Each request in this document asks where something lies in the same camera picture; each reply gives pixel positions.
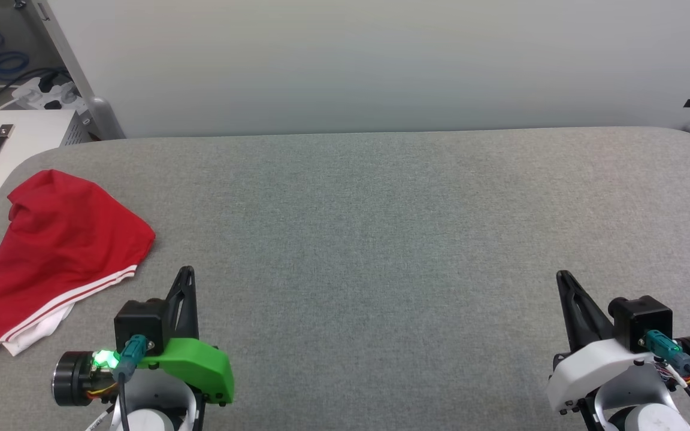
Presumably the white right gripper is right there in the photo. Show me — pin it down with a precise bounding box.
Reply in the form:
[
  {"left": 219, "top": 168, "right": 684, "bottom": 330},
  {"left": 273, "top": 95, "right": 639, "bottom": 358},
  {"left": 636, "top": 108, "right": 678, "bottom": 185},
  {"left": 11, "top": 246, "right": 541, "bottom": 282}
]
[{"left": 546, "top": 270, "right": 690, "bottom": 415}]

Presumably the red basketball jersey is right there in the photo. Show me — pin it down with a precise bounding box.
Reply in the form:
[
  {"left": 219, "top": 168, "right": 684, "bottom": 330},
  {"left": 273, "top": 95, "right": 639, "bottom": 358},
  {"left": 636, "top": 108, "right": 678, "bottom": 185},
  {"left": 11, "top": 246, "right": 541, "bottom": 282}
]
[{"left": 0, "top": 169, "right": 156, "bottom": 360}]

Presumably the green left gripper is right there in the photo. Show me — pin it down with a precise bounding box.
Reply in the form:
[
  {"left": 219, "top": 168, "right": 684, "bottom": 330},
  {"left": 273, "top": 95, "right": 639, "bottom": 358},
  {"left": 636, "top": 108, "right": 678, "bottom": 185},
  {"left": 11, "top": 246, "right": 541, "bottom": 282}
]
[{"left": 53, "top": 266, "right": 235, "bottom": 409}]

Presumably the white power strip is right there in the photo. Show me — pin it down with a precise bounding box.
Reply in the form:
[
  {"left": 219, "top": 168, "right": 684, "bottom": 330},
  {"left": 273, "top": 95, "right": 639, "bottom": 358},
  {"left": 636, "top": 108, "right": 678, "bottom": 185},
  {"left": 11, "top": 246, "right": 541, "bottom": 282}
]
[{"left": 13, "top": 81, "right": 80, "bottom": 112}]

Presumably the grey metal partition post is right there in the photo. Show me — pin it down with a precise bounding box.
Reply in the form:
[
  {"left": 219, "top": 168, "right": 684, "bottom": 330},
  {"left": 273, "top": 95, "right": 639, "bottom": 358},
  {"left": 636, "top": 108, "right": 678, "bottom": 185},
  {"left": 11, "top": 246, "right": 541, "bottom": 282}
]
[{"left": 31, "top": 0, "right": 125, "bottom": 139}]

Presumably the black power plug cable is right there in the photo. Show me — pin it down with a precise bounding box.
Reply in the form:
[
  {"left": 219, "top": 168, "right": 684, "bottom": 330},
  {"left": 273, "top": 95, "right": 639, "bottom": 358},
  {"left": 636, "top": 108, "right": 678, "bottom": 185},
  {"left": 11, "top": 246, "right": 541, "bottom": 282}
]
[{"left": 19, "top": 67, "right": 74, "bottom": 93}]

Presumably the teal plug left camera cable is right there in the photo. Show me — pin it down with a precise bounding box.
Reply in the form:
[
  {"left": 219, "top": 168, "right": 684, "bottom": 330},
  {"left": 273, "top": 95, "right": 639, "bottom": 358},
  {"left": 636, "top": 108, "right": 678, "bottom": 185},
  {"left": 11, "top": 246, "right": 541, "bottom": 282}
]
[{"left": 111, "top": 334, "right": 154, "bottom": 431}]

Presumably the blue coiled cable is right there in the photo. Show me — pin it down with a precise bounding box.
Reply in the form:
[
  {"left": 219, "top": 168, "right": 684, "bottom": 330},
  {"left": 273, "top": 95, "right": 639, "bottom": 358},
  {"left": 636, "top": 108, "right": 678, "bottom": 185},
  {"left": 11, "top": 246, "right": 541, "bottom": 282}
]
[{"left": 0, "top": 29, "right": 31, "bottom": 80}]

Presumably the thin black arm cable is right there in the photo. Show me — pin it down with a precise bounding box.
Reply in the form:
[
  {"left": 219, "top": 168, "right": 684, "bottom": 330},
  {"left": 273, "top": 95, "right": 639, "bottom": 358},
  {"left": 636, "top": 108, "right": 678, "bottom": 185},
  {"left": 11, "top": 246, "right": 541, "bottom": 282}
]
[{"left": 86, "top": 410, "right": 116, "bottom": 431}]

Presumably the white equipment case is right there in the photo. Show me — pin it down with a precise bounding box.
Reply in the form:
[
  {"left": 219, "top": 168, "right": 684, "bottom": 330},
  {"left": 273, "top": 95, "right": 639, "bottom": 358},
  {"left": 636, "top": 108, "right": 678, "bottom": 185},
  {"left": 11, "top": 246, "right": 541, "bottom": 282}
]
[{"left": 0, "top": 110, "right": 91, "bottom": 237}]

